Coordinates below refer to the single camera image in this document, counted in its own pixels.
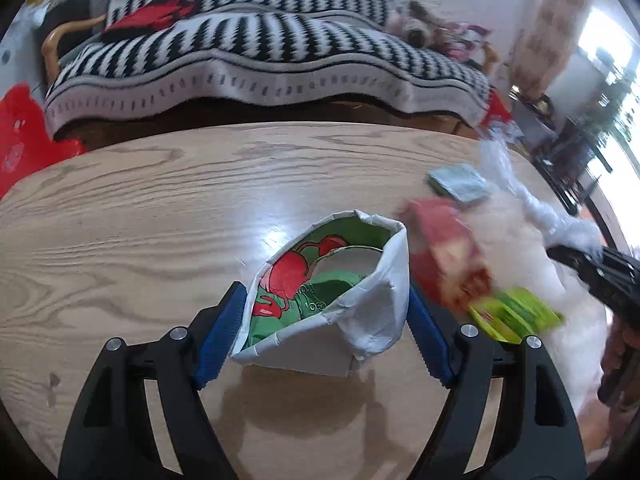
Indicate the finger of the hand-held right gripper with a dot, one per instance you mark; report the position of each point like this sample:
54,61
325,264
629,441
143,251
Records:
605,270

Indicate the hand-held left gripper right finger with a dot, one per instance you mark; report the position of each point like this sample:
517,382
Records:
427,340

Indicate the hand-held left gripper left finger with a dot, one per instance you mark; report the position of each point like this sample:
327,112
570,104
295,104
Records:
220,330

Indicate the white paper carton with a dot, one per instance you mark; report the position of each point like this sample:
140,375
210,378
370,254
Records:
370,300

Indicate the white plastic bag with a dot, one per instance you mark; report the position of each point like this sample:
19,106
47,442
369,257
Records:
530,260

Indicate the red cardboard box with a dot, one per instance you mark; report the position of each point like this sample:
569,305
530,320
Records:
445,250

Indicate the person's right hand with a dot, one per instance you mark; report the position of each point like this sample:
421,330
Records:
620,345

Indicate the yellow green snack packet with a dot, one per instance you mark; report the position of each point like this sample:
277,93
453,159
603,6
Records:
515,315

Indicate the dark low table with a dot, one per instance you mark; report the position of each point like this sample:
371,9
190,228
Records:
565,135

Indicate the patterned beige curtain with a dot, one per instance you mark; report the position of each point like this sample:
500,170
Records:
550,25

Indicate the pink cushion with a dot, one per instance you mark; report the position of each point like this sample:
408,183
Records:
462,42

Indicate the red pig-shaped stool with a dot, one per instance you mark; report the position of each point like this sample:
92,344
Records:
20,135

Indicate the beige plush toy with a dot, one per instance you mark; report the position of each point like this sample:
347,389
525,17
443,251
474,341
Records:
420,20

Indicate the black side cabinet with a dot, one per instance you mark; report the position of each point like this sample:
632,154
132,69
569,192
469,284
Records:
70,10

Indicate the white cabinet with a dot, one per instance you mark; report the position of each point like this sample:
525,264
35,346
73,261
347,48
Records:
15,35

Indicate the wooden frame sofa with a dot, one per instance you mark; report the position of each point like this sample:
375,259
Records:
52,42

